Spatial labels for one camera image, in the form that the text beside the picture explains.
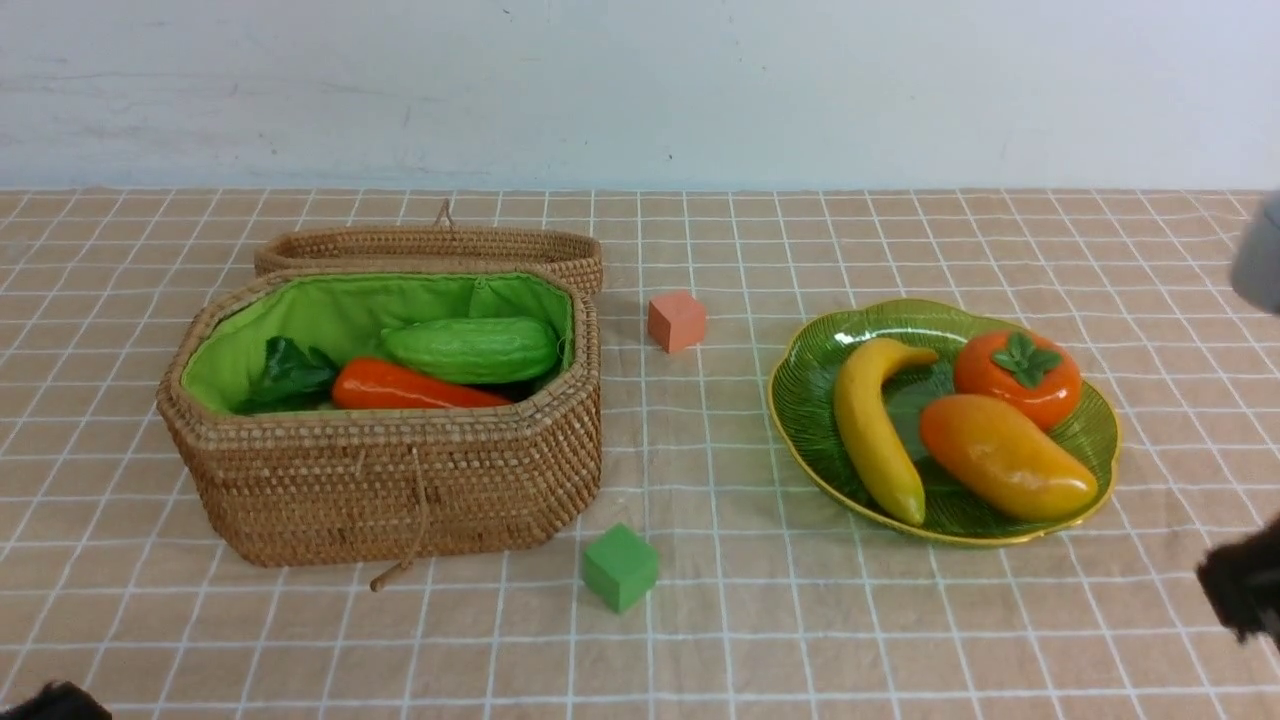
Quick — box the wicker basket lid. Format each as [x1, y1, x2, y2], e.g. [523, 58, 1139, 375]
[253, 201, 605, 295]

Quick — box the orange foam cube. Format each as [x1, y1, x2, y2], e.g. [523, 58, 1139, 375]
[646, 290, 708, 354]

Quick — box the orange yellow mango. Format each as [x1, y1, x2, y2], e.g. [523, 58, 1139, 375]
[919, 395, 1098, 523]

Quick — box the green bitter gourd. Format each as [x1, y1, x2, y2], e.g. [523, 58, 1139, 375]
[381, 316, 561, 386]

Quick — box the orange carrot with leaves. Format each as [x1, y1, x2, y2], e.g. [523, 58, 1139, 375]
[234, 336, 512, 415]

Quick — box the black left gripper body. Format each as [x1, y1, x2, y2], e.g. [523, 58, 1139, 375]
[1, 682, 113, 720]

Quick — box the yellow banana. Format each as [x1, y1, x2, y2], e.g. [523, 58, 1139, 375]
[833, 337, 940, 527]

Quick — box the woven wicker basket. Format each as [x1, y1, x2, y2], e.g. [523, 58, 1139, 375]
[156, 263, 603, 589]

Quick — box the orange persimmon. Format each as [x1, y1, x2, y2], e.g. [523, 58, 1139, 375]
[954, 331, 1084, 430]

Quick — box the green foam cube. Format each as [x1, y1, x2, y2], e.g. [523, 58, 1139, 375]
[581, 523, 660, 615]

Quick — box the beige checkered tablecloth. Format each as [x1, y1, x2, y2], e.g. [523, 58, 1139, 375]
[1, 188, 1277, 719]

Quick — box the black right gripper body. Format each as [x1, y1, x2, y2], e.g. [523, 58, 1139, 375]
[1196, 518, 1279, 644]

